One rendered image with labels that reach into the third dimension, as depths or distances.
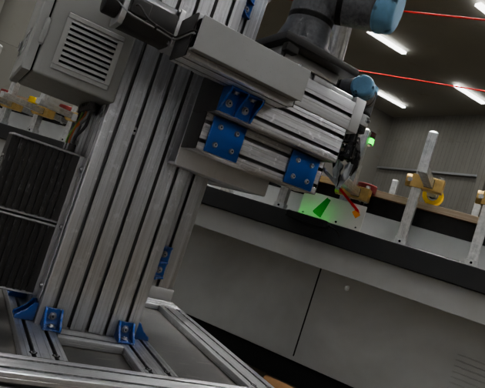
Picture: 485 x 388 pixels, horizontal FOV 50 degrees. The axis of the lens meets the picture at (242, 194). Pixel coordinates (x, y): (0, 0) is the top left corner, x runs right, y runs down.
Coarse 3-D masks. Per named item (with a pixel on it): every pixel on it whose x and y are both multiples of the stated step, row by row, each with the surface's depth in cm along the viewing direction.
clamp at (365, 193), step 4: (360, 188) 199; (364, 188) 199; (336, 192) 204; (340, 192) 202; (348, 192) 201; (360, 192) 199; (364, 192) 199; (368, 192) 198; (348, 196) 202; (352, 196) 200; (356, 196) 199; (360, 196) 199; (364, 196) 198; (368, 196) 198; (360, 200) 201; (364, 200) 198; (368, 200) 200
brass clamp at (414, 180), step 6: (408, 174) 194; (414, 174) 192; (408, 180) 193; (414, 180) 192; (420, 180) 191; (438, 180) 188; (444, 180) 188; (414, 186) 192; (420, 186) 191; (438, 186) 188; (444, 186) 191; (432, 192) 192; (438, 192) 188
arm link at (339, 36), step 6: (336, 30) 163; (342, 30) 163; (348, 30) 164; (330, 36) 164; (336, 36) 163; (342, 36) 163; (348, 36) 165; (330, 42) 164; (336, 42) 164; (342, 42) 164; (330, 48) 165; (336, 48) 164; (342, 48) 165; (336, 54) 165; (342, 54) 165; (342, 60) 166; (336, 84) 165
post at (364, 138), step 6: (366, 132) 203; (360, 138) 204; (366, 138) 203; (360, 144) 203; (366, 144) 204; (360, 150) 203; (360, 156) 202; (360, 162) 204; (354, 174) 202; (354, 180) 202; (342, 198) 202
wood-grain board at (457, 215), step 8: (16, 96) 314; (328, 184) 227; (376, 192) 216; (384, 192) 215; (392, 200) 213; (400, 200) 212; (416, 208) 211; (424, 208) 207; (432, 208) 206; (440, 208) 205; (448, 216) 205; (456, 216) 202; (464, 216) 201; (472, 216) 200
